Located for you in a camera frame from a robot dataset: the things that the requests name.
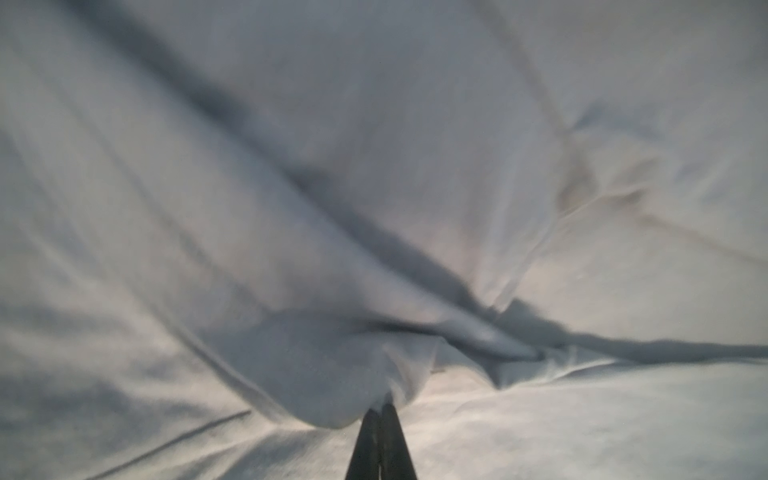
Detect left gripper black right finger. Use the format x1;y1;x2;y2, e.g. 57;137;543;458
380;404;418;480

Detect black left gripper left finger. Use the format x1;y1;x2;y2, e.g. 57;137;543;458
345;409;380;480

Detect grey t-shirt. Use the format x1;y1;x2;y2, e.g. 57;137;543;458
1;1;767;479

